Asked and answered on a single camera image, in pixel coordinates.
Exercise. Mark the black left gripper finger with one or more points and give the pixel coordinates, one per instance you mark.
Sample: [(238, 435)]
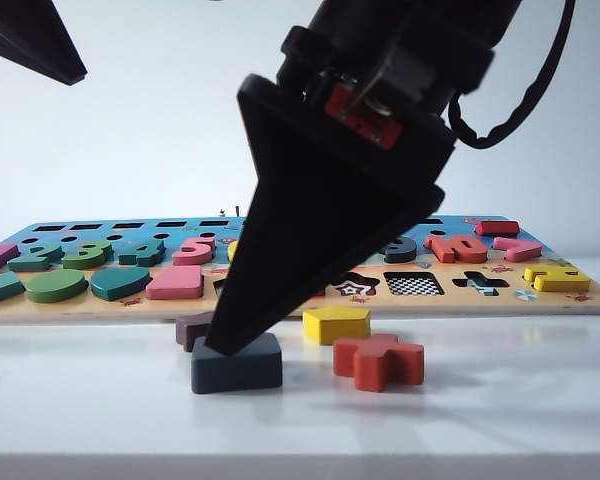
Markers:
[(35, 25), (25, 57)]

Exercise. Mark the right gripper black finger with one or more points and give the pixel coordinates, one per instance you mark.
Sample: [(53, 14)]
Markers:
[(434, 200)]

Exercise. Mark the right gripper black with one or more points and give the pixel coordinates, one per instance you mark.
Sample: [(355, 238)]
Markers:
[(330, 70)]

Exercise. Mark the dark blue square block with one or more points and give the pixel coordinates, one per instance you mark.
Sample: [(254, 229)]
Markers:
[(240, 372)]

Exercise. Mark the orange number ten piece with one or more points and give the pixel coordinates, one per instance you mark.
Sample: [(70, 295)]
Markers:
[(455, 249)]

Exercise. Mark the dark blue number nine piece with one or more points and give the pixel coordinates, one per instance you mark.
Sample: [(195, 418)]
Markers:
[(407, 252)]

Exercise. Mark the red minus sign piece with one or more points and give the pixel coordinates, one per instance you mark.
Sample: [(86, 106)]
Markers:
[(497, 228)]

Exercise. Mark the yellow number six piece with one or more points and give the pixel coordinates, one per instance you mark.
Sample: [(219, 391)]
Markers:
[(234, 252)]

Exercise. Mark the pink greater-than sign piece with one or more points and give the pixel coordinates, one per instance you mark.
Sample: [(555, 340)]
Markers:
[(520, 250)]

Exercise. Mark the yellow pentagon block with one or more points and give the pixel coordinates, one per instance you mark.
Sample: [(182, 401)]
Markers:
[(335, 325)]

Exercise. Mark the pink number five piece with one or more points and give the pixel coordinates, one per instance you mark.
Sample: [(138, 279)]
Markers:
[(195, 252)]

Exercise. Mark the yellow equals sign piece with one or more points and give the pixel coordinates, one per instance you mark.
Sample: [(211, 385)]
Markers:
[(560, 282)]

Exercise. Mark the pink rectangle piece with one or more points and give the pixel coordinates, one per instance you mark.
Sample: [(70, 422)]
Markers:
[(175, 285)]

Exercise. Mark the orange cross block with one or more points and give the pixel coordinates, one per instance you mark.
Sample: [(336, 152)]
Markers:
[(380, 362)]

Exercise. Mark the brown star block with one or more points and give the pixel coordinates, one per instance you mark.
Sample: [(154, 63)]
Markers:
[(195, 327)]

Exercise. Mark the teal number four piece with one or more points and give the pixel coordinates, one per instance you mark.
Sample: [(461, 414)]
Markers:
[(142, 254)]

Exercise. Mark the teal number two piece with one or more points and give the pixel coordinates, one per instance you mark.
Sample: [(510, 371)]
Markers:
[(35, 257)]

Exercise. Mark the green number three piece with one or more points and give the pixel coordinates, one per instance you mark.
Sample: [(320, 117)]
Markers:
[(87, 255)]

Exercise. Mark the teal heart piece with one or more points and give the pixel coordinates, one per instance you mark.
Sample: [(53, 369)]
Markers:
[(120, 285)]

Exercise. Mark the green oval piece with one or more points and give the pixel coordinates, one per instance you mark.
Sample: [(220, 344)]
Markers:
[(55, 287)]

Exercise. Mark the wooden shape puzzle board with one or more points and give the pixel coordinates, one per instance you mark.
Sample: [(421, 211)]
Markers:
[(80, 311)]

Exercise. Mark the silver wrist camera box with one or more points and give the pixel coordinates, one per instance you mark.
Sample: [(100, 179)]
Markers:
[(410, 70)]

